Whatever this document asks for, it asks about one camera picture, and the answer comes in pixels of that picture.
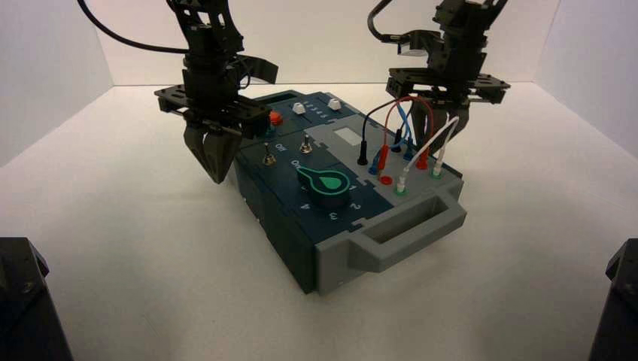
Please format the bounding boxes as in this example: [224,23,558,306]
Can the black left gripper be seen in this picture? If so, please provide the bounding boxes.
[153,53,273,185]

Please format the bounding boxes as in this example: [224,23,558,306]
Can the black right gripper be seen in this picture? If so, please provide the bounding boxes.
[386,39,512,153]

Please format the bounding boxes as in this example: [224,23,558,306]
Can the blue and grey task box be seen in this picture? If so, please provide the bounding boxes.
[231,89,468,296]

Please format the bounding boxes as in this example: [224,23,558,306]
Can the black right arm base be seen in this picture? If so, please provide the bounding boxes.
[588,238,638,361]

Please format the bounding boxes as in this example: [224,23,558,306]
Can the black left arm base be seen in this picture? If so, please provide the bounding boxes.
[0,237,76,361]

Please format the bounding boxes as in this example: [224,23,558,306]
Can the black and green rotary knob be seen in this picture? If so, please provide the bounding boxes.
[296,166,351,211]

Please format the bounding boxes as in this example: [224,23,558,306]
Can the white jumper cable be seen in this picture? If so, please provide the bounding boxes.
[398,115,460,187]

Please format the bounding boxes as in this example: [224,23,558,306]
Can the red jumper cable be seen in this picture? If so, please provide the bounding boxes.
[377,96,435,171]

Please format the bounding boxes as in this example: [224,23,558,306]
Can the blue jumper cable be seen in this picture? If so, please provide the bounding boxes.
[367,107,415,176]

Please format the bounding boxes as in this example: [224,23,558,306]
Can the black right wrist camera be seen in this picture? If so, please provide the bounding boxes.
[393,29,441,59]

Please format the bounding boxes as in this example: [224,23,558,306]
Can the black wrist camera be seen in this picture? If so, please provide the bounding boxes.
[238,54,280,85]
[393,29,441,59]

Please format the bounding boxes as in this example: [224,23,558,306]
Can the black jumper cable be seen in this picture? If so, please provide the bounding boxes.
[357,98,405,166]

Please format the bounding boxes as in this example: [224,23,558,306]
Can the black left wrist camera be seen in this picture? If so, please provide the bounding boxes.
[238,54,280,85]

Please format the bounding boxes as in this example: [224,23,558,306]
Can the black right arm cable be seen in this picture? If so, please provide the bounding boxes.
[367,0,400,44]

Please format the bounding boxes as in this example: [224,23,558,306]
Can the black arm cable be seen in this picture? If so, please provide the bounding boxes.
[367,0,400,44]
[77,0,190,55]

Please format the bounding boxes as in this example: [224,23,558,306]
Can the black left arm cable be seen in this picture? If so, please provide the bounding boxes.
[77,0,190,55]

